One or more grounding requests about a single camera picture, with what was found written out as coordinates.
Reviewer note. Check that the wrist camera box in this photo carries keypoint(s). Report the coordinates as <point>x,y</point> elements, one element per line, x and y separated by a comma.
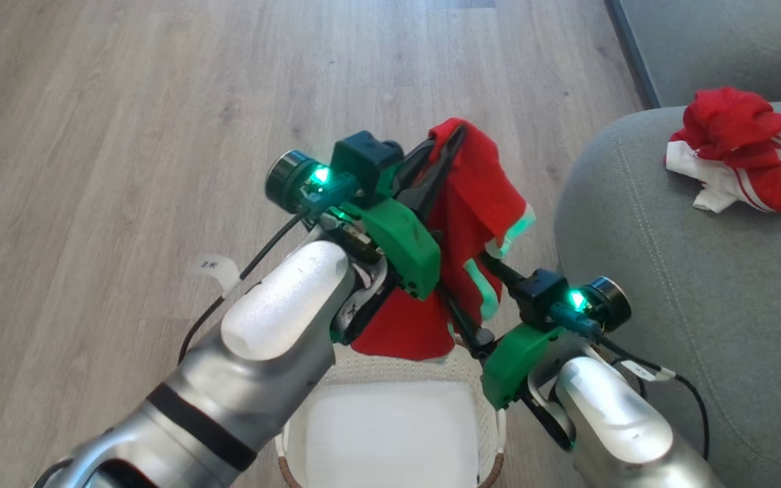
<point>365,157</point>
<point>541,295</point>

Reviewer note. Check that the grey fabric sofa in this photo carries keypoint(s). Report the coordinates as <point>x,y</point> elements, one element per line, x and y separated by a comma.
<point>736,305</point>

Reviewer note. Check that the white laundry basket brown rim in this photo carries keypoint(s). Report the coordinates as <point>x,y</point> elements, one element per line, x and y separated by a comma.
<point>390,434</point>

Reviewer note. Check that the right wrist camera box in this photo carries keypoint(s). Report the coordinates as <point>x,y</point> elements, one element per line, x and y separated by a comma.
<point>541,295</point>

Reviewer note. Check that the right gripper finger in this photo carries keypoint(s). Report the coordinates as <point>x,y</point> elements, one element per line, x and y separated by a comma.
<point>500,272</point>
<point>464,327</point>

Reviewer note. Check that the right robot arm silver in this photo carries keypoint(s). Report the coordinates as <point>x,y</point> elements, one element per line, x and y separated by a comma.
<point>607,423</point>

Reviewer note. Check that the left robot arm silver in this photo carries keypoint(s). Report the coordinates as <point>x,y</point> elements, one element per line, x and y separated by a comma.
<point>282,305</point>

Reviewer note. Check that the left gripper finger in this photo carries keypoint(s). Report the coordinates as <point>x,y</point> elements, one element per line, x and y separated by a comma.
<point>412,169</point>
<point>443,169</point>

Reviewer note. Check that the red garment with white trim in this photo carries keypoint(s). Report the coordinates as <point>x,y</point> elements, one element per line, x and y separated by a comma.
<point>472,196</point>

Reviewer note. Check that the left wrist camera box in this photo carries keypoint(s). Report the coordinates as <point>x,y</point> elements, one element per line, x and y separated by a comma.
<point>365,157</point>

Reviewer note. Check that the left gripper body green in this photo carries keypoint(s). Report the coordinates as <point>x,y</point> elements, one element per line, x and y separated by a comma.
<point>404,247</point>

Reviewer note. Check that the red garment with white stripes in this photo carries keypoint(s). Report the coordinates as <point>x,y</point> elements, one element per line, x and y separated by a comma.
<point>743,149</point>

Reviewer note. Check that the right gripper body green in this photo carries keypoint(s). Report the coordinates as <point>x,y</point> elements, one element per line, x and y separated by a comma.
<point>516,362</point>

